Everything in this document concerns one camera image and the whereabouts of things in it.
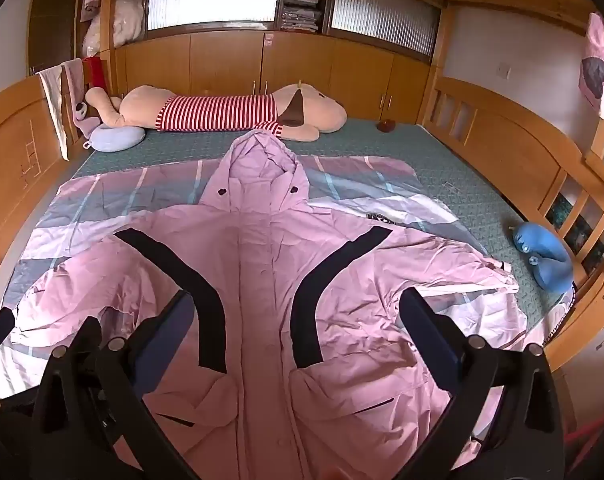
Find wooden bed frame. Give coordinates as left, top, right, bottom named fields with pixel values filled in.
left=0, top=74, right=604, bottom=378

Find large plush toy striped shirt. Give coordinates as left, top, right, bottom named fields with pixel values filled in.
left=84, top=82, right=347, bottom=142

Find red hanging cloth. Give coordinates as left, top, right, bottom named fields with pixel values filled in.
left=83, top=56, right=109, bottom=89

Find pink hooded jacket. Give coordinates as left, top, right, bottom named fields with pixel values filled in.
left=0, top=130, right=520, bottom=480

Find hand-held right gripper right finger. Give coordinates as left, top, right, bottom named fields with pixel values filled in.
left=396, top=288, right=566, bottom=480

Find green patterned mattress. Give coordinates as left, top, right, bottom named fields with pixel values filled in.
left=69, top=117, right=577, bottom=331

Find pink hanging garment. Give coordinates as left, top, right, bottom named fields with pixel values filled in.
left=578, top=12, right=604, bottom=121

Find stack of folded clothes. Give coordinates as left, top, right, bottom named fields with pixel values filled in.
left=282, top=2, right=325, bottom=36

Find white hanging towel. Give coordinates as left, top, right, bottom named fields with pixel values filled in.
left=36, top=64, right=72, bottom=162

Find wooden wall cabinet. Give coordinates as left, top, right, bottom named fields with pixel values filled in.
left=113, top=31, right=443, bottom=126

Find lavender neck pillow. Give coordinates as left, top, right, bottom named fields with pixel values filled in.
left=84, top=124, right=146, bottom=152

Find pink bagged bedding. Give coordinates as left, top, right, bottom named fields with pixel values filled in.
left=81, top=0, right=106, bottom=58

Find striped pink grey bed sheet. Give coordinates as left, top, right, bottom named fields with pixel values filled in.
left=0, top=154, right=577, bottom=396

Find white bagged bedding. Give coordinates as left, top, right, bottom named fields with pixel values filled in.
left=112, top=0, right=147, bottom=47

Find small purple plush bear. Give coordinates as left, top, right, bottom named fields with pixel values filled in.
left=73, top=101, right=103, bottom=139

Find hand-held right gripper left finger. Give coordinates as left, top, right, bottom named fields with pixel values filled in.
left=31, top=289, right=199, bottom=480

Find blue plush toy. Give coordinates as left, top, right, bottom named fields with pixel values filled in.
left=512, top=221, right=575, bottom=294

